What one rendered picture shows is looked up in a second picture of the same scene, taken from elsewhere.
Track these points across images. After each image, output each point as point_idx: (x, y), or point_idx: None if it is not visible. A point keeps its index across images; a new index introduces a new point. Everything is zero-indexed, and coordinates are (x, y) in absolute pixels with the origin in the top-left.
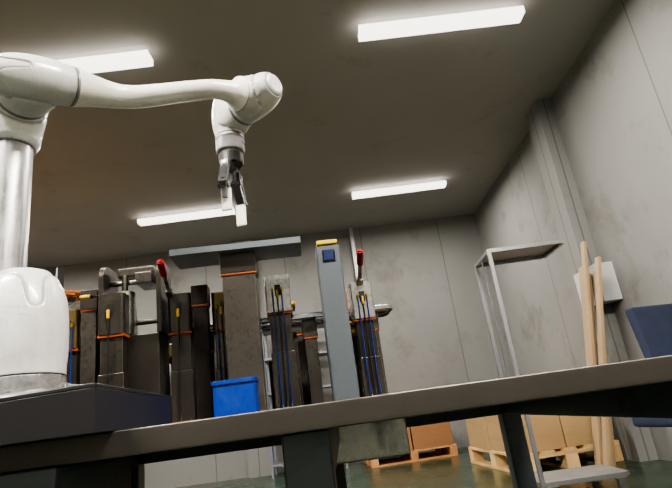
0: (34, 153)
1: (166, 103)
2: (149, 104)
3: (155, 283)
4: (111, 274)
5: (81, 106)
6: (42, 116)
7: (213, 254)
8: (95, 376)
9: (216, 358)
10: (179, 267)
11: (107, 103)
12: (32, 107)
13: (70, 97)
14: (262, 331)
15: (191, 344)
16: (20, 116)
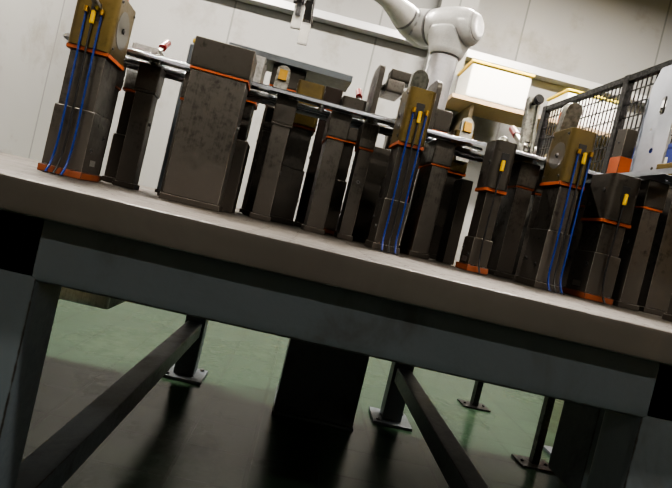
0: (436, 51)
1: None
2: None
3: (381, 93)
4: (431, 88)
5: (399, 23)
6: (422, 36)
7: (310, 80)
8: (411, 196)
9: (322, 149)
10: (349, 83)
11: (387, 12)
12: (417, 42)
13: (397, 29)
14: (269, 89)
15: None
16: (428, 45)
